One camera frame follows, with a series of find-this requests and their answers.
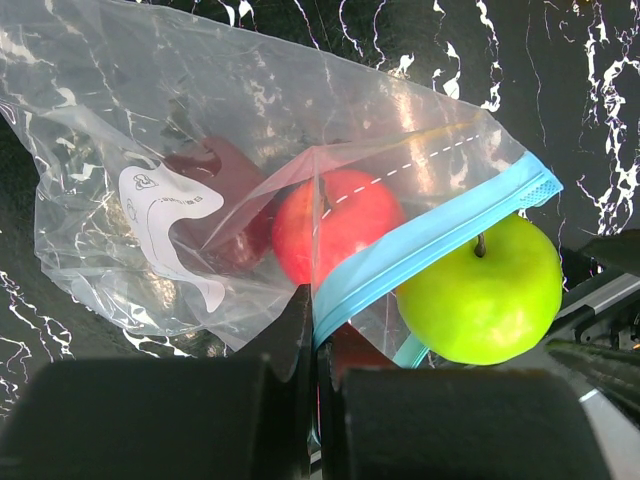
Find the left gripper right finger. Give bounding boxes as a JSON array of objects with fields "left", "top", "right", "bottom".
[{"left": 317, "top": 339, "right": 349, "bottom": 479}]

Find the dark red apple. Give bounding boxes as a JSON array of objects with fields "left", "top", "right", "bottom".
[{"left": 164, "top": 136, "right": 273, "bottom": 275}]

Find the clear blue-zip bag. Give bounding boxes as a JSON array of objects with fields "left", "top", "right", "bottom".
[{"left": 1, "top": 1, "right": 563, "bottom": 367}]

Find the green apple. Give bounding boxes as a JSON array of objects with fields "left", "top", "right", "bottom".
[{"left": 396, "top": 214, "right": 564, "bottom": 366}]

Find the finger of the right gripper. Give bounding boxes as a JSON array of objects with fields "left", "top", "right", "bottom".
[{"left": 546, "top": 234, "right": 639, "bottom": 410}]

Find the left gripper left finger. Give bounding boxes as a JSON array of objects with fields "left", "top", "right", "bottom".
[{"left": 234, "top": 285, "right": 313, "bottom": 479}]

